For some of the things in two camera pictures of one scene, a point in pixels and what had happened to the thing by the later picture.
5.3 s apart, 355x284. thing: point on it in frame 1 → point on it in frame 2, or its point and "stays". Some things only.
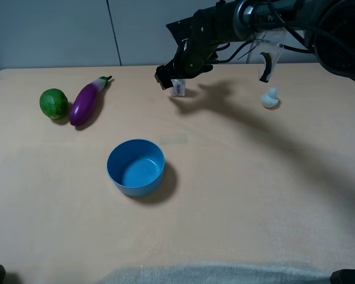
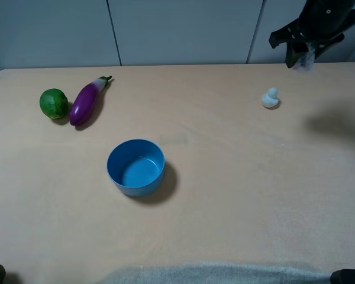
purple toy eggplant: x=84 y=101 stays
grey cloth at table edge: x=205 y=273 stays
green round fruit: x=54 y=103 stays
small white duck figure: x=271 y=99 stays
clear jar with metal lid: x=179 y=86 → x=306 y=61
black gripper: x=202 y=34 → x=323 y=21
